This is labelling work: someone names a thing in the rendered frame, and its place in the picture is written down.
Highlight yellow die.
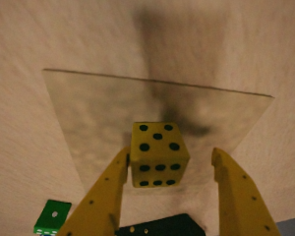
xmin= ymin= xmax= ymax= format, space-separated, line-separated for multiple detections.
xmin=130 ymin=122 xmax=190 ymax=188

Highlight green die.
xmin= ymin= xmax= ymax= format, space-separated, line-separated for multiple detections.
xmin=33 ymin=200 xmax=72 ymax=236

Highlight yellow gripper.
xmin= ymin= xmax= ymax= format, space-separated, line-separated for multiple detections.
xmin=55 ymin=147 xmax=282 ymax=236

